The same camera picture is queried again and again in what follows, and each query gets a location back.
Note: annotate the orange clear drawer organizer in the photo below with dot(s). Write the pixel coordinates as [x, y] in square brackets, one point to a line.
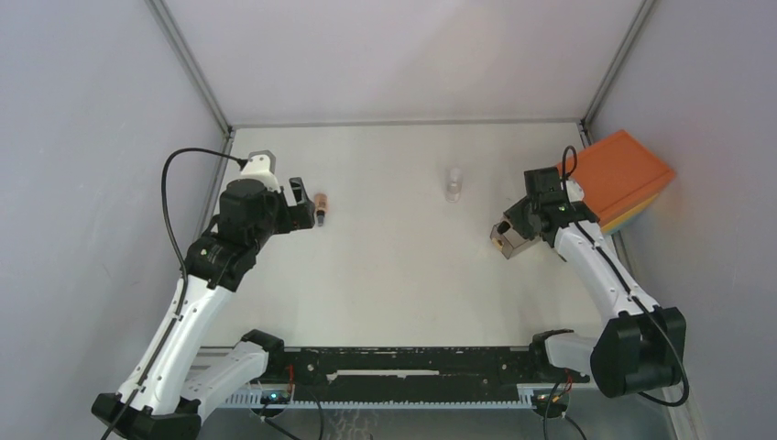
[617, 178]

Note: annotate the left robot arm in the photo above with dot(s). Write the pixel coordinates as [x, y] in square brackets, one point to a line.
[158, 400]

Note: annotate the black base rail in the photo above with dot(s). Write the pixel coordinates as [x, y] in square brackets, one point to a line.
[411, 375]

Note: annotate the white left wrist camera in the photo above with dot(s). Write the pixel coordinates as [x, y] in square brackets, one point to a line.
[260, 166]

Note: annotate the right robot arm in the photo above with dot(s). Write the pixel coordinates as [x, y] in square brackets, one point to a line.
[641, 346]

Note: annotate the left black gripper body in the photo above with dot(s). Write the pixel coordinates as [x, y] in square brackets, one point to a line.
[546, 207]

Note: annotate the clear small bottle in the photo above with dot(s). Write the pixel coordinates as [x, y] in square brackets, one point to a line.
[453, 185]

